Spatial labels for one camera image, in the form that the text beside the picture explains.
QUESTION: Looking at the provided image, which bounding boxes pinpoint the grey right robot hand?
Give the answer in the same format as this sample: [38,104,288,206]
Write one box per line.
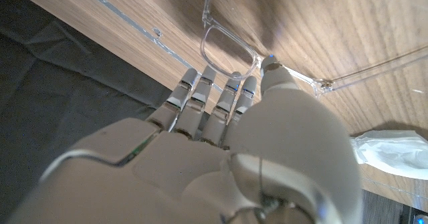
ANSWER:
[6,55,364,224]

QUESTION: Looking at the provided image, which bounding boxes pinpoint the white tissue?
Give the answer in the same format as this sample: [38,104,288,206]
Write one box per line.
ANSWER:
[350,129,428,181]

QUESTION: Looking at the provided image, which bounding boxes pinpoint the black backdrop curtain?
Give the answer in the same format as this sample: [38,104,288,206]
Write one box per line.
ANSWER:
[0,0,173,218]

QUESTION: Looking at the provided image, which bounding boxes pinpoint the clear frame glasses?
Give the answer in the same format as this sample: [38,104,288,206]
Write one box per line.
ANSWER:
[199,0,428,98]

